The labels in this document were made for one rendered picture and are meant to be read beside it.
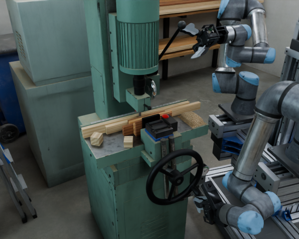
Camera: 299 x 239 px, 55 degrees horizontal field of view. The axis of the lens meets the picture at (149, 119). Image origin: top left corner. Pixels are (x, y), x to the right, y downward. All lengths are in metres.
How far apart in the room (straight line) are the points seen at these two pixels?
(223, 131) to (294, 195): 0.52
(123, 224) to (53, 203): 0.93
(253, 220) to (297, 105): 0.40
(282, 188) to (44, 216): 1.61
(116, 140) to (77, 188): 1.18
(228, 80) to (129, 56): 0.70
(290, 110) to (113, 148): 0.73
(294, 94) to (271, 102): 0.08
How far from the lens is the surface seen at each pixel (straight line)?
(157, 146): 1.23
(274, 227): 2.02
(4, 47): 2.86
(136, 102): 1.34
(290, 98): 1.00
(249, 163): 1.13
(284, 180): 1.47
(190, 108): 1.58
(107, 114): 1.57
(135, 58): 1.23
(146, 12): 1.19
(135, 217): 1.59
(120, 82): 1.41
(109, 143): 1.33
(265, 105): 1.05
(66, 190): 2.48
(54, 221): 2.28
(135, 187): 1.45
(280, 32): 4.77
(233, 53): 1.45
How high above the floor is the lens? 1.65
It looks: 30 degrees down
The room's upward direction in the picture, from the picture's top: straight up
